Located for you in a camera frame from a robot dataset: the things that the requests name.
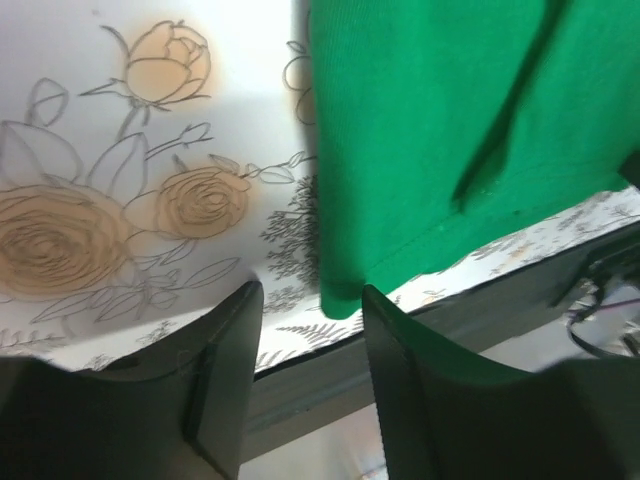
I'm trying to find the green t shirt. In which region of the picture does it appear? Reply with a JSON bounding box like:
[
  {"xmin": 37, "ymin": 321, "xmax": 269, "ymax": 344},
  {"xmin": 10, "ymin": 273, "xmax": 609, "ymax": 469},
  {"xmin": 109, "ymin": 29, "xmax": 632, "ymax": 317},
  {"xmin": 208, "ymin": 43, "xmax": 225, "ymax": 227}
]
[{"xmin": 309, "ymin": 1, "xmax": 639, "ymax": 320}]

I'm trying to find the floral table cloth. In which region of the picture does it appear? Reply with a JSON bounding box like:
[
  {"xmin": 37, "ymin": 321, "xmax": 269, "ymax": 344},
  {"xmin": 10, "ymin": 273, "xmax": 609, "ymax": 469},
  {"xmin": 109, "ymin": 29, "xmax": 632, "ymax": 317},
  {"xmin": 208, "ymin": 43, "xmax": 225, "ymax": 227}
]
[{"xmin": 1, "ymin": 1, "xmax": 639, "ymax": 371}]

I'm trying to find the aluminium frame rail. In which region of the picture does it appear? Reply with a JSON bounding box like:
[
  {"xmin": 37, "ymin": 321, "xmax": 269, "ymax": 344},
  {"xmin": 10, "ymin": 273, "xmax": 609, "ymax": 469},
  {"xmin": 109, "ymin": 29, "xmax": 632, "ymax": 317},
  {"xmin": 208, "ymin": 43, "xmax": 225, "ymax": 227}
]
[{"xmin": 241, "ymin": 373, "xmax": 374, "ymax": 463}]

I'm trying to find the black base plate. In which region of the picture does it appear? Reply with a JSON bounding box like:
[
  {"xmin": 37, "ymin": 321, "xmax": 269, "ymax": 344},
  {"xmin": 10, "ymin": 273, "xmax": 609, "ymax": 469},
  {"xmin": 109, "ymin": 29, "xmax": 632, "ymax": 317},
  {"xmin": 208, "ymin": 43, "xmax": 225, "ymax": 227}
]
[{"xmin": 255, "ymin": 224, "xmax": 639, "ymax": 390}]

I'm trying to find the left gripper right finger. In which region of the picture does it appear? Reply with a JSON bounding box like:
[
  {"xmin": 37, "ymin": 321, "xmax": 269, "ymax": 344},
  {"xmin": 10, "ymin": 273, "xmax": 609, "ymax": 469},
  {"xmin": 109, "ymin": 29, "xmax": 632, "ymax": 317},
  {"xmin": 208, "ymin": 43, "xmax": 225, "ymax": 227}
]
[{"xmin": 362, "ymin": 286, "xmax": 639, "ymax": 479}]

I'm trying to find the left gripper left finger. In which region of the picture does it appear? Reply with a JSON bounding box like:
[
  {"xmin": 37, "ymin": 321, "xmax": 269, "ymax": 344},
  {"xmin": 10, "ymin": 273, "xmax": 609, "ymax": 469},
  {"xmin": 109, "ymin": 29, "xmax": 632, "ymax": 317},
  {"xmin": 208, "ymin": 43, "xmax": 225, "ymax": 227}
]
[{"xmin": 1, "ymin": 281, "xmax": 264, "ymax": 479}]

